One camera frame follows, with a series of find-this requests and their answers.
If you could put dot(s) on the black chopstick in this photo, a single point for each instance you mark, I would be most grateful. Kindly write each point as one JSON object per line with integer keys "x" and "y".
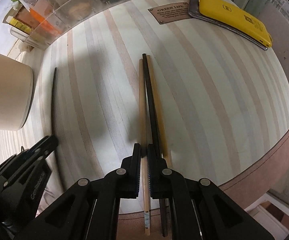
{"x": 53, "y": 100}
{"x": 150, "y": 100}

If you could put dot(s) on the beige round utensil holder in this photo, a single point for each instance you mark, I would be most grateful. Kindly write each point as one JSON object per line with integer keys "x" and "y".
{"x": 4, "y": 92}

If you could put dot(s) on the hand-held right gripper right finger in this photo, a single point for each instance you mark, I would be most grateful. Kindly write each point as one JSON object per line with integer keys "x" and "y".
{"x": 150, "y": 177}

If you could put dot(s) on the yellow box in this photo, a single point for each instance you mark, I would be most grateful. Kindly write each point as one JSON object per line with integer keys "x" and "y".
{"x": 19, "y": 25}

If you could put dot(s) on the striped cat print tablecloth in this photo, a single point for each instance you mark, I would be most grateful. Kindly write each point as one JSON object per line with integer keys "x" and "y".
{"x": 209, "y": 105}

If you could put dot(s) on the yellow cased phone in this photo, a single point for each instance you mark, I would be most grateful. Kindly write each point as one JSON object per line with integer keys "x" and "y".
{"x": 229, "y": 12}

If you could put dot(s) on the orange white packet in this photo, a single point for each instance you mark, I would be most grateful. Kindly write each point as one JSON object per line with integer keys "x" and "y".
{"x": 34, "y": 10}

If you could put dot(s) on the clear acrylic organizer tray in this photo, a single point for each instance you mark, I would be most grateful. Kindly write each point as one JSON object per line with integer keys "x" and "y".
{"x": 67, "y": 17}

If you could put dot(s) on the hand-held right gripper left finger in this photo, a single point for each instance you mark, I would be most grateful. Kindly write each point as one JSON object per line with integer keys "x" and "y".
{"x": 134, "y": 170}

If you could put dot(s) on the green packet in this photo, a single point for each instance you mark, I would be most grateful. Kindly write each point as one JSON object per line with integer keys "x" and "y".
{"x": 15, "y": 0}

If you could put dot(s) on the light wooden chopstick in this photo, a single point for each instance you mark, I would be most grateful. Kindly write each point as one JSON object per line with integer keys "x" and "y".
{"x": 142, "y": 105}
{"x": 159, "y": 115}

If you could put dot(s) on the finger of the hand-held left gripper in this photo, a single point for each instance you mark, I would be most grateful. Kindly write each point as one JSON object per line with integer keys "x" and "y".
{"x": 32, "y": 151}
{"x": 50, "y": 141}

